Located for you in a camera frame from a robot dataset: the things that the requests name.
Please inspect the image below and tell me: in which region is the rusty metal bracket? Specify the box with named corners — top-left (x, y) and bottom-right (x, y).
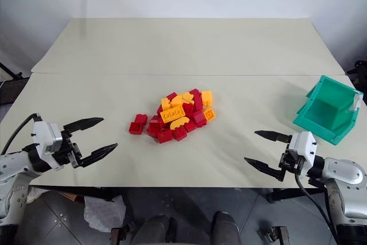
top-left (263, 225), bottom-right (290, 245)
top-left (110, 225), bottom-right (129, 245)

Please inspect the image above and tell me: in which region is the black equipment stand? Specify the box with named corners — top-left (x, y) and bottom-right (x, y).
top-left (346, 60), bottom-right (367, 91)

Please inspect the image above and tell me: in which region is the black metal stand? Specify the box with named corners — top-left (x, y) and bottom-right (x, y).
top-left (0, 61), bottom-right (30, 106)

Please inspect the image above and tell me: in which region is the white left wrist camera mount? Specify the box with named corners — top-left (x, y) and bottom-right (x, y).
top-left (32, 121), bottom-right (63, 170)

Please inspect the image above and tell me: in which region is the yellow Lego plate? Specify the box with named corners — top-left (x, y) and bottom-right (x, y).
top-left (159, 106), bottom-right (185, 123)

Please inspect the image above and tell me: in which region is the teal plastic bin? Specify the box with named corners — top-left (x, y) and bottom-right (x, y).
top-left (292, 75), bottom-right (365, 146)

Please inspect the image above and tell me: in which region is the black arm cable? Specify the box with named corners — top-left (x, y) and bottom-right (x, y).
top-left (294, 170), bottom-right (341, 245)
top-left (0, 112), bottom-right (42, 155)

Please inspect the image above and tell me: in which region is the dark rounded shape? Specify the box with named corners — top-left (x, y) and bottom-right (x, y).
top-left (135, 214), bottom-right (178, 245)
top-left (211, 211), bottom-right (239, 245)

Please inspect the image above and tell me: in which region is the orange toy block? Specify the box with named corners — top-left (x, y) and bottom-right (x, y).
top-left (201, 90), bottom-right (214, 108)
top-left (202, 107), bottom-right (217, 122)

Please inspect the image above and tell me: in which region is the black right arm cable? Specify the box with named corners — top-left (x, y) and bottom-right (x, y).
top-left (294, 170), bottom-right (341, 245)

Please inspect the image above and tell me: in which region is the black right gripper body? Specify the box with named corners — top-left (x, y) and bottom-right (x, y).
top-left (278, 142), bottom-right (305, 176)

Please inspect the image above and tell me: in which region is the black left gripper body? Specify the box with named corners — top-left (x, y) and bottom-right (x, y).
top-left (51, 130), bottom-right (84, 169)

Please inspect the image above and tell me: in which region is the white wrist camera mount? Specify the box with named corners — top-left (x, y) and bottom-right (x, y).
top-left (32, 121), bottom-right (63, 170)
top-left (287, 131), bottom-right (317, 170)

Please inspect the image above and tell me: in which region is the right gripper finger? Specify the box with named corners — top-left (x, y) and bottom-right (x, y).
top-left (244, 157), bottom-right (285, 182)
top-left (254, 130), bottom-right (292, 143)

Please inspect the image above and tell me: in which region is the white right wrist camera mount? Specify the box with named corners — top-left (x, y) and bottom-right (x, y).
top-left (287, 131), bottom-right (317, 170)

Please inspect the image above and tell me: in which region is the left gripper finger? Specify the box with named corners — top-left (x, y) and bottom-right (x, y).
top-left (63, 117), bottom-right (105, 135)
top-left (77, 143), bottom-right (119, 169)

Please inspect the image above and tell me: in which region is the yellow curved Lego piece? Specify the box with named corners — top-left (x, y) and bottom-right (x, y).
top-left (169, 116), bottom-right (192, 130)

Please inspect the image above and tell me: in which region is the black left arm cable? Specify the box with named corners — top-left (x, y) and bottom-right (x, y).
top-left (0, 112), bottom-right (42, 155)

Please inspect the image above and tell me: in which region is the clear label holder on bin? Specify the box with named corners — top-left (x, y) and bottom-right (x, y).
top-left (345, 91), bottom-right (363, 113)

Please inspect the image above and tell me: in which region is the white crumpled plastic bag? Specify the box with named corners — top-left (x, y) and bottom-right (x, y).
top-left (83, 194), bottom-right (127, 233)

